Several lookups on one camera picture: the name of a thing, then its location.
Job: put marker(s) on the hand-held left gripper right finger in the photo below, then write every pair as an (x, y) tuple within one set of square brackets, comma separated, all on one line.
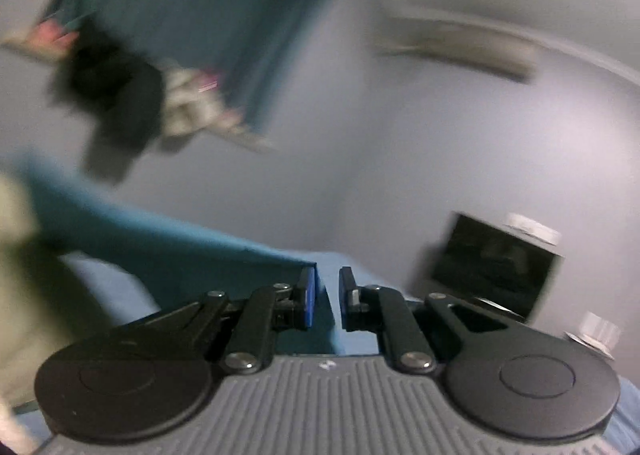
[(343, 295)]

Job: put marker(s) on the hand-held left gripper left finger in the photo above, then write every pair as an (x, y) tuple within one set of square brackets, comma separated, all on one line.
[(309, 296)]

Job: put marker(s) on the cream cloth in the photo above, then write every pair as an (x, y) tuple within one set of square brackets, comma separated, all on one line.
[(35, 295)]

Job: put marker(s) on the blue bed blanket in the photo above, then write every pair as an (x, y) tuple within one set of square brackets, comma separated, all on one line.
[(112, 287)]

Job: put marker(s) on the white router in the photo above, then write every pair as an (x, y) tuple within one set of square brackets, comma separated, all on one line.
[(597, 327)]

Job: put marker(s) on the floral patterned cloth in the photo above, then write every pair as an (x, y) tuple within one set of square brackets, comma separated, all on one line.
[(197, 100)]

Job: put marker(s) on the black wall television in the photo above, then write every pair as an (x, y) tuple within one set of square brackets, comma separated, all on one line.
[(492, 265)]

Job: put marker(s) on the white air conditioner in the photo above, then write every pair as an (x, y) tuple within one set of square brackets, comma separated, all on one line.
[(455, 42)]

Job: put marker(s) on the black hanging garment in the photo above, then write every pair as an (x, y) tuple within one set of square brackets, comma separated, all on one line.
[(117, 95)]

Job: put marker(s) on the teal curtain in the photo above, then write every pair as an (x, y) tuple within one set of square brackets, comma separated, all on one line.
[(200, 10)]

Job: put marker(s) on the small wall shelf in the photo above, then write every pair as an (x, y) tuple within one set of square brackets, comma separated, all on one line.
[(590, 342)]

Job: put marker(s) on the teal large garment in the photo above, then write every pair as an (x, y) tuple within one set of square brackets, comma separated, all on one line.
[(165, 245)]

